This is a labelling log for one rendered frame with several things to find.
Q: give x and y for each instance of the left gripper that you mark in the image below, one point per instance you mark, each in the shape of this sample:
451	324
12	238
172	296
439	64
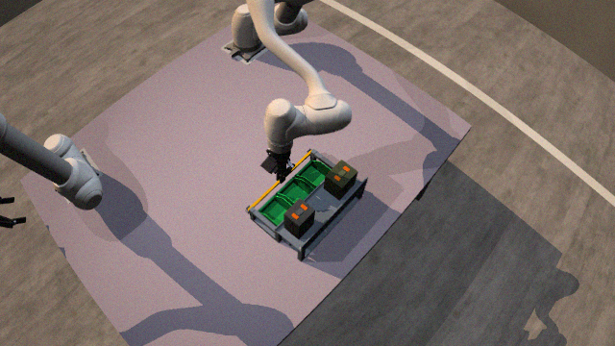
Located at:
283	159

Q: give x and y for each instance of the green open bin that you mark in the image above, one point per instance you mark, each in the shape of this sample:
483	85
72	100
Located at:
275	208
313	173
295	189

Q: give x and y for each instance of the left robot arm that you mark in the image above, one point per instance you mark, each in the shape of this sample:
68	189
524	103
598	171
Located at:
322	113

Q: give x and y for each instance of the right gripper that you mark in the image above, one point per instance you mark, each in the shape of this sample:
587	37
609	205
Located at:
4	221

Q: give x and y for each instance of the yellow bar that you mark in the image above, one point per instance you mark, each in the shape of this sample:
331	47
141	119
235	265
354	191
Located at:
274	185

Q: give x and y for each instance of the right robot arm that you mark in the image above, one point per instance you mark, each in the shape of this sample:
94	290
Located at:
63	164

